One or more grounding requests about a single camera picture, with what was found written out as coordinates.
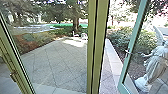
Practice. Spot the white patio chair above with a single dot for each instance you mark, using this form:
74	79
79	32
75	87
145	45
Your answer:
75	34
84	35

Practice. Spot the dark tree trunk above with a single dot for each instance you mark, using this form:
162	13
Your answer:
76	23

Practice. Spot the green garden bush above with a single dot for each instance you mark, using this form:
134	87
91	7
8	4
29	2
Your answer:
133	40

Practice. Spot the green window frame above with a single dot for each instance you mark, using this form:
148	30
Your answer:
96	46

